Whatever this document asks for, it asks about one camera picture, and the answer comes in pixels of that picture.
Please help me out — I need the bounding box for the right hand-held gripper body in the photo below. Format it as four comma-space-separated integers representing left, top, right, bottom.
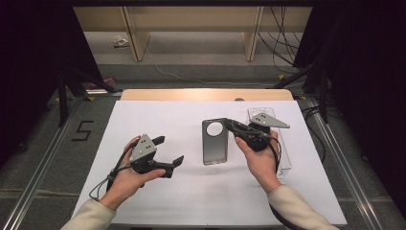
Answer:
237, 111, 291, 153

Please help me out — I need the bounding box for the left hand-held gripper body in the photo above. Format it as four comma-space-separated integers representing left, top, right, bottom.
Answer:
128, 133, 175, 179

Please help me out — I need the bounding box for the grey phone case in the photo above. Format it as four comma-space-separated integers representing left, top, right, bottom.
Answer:
201, 117, 230, 167

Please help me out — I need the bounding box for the clear acrylic display stand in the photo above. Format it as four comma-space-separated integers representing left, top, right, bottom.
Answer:
245, 106, 293, 179

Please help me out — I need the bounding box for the person's right hand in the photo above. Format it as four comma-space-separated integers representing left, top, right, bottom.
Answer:
234, 129, 283, 195

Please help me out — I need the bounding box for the person's left hand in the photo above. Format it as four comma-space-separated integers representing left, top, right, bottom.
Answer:
98, 135, 168, 212

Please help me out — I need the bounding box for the white table mat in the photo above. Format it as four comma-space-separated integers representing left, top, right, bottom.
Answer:
72, 99, 349, 226

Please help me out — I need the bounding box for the black metal stand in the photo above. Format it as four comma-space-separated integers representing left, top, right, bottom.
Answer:
273, 58, 330, 125
56, 63, 124, 127

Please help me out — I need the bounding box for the pink floor object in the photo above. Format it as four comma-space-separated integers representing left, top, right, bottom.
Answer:
88, 76, 117, 91

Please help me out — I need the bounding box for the small white floor object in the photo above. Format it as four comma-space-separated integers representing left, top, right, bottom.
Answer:
112, 34, 131, 49

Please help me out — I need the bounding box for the beige wooden shelf unit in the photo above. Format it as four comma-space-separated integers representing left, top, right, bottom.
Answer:
73, 5, 313, 62

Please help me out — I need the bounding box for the black curtain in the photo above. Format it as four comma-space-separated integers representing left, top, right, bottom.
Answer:
0, 0, 106, 167
293, 0, 406, 209

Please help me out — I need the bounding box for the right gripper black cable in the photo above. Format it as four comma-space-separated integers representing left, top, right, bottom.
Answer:
267, 135, 308, 230

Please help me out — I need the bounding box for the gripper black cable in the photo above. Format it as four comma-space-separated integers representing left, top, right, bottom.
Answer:
267, 135, 308, 230
88, 143, 132, 201

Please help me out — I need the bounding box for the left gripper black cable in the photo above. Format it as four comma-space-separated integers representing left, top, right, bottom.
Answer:
88, 143, 132, 201

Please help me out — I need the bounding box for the bundle of black cables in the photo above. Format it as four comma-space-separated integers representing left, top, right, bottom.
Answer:
258, 5, 304, 75

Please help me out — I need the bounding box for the aluminium floor rail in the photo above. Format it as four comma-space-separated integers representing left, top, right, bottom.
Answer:
305, 95, 406, 230
0, 95, 84, 230

